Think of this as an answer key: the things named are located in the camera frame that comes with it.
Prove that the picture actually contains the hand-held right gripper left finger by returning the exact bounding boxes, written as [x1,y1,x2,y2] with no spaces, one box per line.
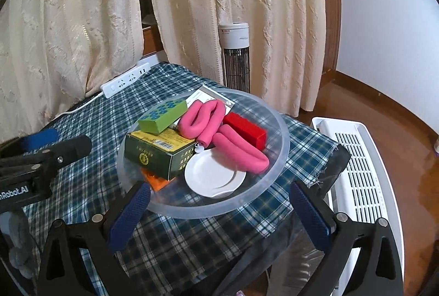
[36,180,152,296]

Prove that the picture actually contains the white tower heater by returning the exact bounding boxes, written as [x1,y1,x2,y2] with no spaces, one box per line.
[218,22,251,93]

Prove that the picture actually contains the clear plastic basin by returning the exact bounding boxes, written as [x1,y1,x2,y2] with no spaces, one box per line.
[117,87,292,220]

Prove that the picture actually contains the dark wooden door frame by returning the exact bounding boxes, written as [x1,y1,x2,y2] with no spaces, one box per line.
[317,0,344,72]

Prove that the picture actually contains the dark cloth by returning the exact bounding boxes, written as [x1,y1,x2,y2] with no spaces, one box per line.
[219,145,352,296]

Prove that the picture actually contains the white power strip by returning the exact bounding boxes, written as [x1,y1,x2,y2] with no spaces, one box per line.
[100,62,152,99]

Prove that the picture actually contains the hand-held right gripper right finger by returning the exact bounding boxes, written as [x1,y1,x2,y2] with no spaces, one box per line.
[289,180,406,296]

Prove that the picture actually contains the pink foam grip exerciser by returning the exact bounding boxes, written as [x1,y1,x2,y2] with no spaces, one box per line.
[178,100,271,175]

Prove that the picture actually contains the white medicine box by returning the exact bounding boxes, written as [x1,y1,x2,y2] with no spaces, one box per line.
[171,84,236,132]

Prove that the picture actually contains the white vented appliance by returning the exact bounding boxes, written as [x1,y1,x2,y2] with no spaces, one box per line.
[310,117,403,296]

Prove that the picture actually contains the blue green plaid tablecloth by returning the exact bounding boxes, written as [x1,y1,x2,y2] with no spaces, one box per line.
[0,63,340,296]

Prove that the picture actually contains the white power cable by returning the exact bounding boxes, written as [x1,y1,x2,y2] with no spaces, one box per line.
[51,92,104,119]

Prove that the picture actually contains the red toy brick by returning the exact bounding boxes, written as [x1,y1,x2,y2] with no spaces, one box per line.
[223,112,268,150]

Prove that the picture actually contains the green yellow medicine box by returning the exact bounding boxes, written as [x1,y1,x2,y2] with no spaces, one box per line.
[124,128,197,181]

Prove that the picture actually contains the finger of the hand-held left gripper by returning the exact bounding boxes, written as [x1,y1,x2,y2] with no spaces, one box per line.
[0,135,93,180]
[0,127,60,160]

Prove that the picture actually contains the person's left hand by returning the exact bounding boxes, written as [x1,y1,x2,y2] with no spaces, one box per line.
[6,213,35,279]

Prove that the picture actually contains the cream patterned curtain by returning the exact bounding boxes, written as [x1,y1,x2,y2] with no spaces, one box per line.
[0,0,145,143]
[142,0,327,117]

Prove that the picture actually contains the orange toy brick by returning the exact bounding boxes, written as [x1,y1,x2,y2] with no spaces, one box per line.
[140,167,172,193]

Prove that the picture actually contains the small white plate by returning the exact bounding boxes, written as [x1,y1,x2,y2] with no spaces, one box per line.
[184,148,247,198]

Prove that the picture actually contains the long green dotted wooden block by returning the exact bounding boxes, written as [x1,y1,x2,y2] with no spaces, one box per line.
[138,99,188,136]

